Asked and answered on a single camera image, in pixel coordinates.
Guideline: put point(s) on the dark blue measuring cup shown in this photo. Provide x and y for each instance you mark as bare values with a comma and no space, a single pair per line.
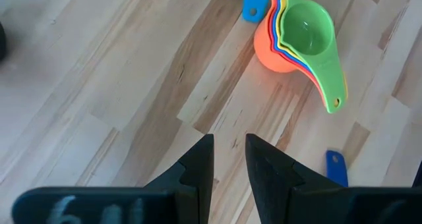
274,29

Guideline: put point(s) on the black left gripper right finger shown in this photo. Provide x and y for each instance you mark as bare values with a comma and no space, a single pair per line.
267,184

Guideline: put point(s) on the red measuring cup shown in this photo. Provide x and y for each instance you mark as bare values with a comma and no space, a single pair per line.
270,29

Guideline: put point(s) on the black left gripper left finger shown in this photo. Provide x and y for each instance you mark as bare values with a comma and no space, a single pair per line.
198,184

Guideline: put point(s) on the purple measuring cup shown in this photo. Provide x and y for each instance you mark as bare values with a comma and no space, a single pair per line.
337,169

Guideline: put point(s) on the green measuring cup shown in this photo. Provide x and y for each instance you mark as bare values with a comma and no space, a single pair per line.
306,29

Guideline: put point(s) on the light blue measuring cup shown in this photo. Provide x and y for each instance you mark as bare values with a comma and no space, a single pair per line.
255,1

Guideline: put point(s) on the yellow measuring cup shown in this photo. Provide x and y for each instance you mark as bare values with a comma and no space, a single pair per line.
278,29

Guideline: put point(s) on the orange measuring cup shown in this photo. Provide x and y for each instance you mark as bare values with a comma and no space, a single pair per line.
267,56

